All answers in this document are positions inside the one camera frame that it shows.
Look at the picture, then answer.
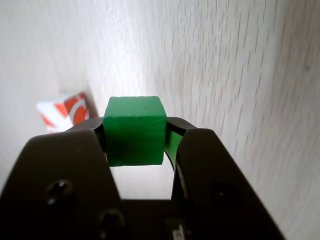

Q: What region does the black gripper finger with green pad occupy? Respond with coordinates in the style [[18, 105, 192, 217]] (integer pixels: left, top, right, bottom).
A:
[[163, 116, 286, 240], [0, 116, 126, 240]]

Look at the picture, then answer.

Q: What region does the red and white carton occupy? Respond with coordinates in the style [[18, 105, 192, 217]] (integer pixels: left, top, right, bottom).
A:
[[36, 91, 100, 135]]

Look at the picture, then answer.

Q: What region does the green wooden cube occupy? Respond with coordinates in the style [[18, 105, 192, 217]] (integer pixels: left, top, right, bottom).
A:
[[102, 95, 168, 167]]

